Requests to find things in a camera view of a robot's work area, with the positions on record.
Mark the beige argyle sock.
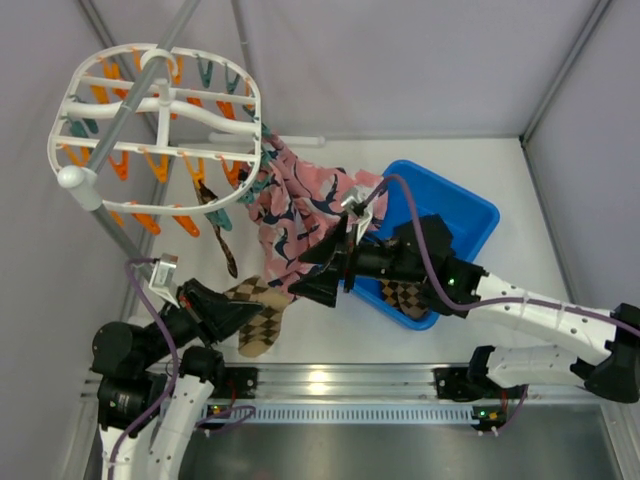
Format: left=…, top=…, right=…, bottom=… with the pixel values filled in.
left=224, top=276, right=291, bottom=358

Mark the brown argyle sock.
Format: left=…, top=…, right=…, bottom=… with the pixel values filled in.
left=379, top=280, right=430, bottom=322
left=196, top=180, right=238, bottom=279

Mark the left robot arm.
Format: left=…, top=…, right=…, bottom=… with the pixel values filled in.
left=92, top=279, right=265, bottom=479

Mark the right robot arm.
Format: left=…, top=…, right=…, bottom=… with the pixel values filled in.
left=288, top=215, right=639, bottom=404

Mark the white round clip hanger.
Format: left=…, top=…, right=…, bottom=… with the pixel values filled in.
left=47, top=43, right=262, bottom=217

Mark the pink patterned cloth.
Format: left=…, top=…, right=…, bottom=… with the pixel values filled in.
left=241, top=126, right=382, bottom=301

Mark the blue plastic bin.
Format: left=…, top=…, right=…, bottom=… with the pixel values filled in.
left=351, top=160, right=500, bottom=331

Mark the grey metal hanging rod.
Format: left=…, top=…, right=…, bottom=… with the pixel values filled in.
left=87, top=0, right=200, bottom=173

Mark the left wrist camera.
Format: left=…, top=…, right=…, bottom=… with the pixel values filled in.
left=148, top=253, right=178, bottom=306

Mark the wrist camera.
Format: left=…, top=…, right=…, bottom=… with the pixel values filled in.
left=341, top=187, right=373, bottom=232
left=148, top=253, right=178, bottom=306

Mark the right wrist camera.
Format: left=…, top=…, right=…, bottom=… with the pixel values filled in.
left=341, top=187, right=373, bottom=232

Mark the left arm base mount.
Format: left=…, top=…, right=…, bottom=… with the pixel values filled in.
left=217, top=367, right=259, bottom=400

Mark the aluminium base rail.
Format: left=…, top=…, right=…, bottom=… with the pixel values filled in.
left=79, top=362, right=626, bottom=404

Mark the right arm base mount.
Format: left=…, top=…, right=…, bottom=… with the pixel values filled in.
left=433, top=367, right=502, bottom=403

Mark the white slotted cable duct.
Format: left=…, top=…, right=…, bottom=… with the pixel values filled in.
left=198, top=404, right=479, bottom=425

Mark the white rack stand post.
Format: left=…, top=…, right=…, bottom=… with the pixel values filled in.
left=56, top=164, right=156, bottom=281

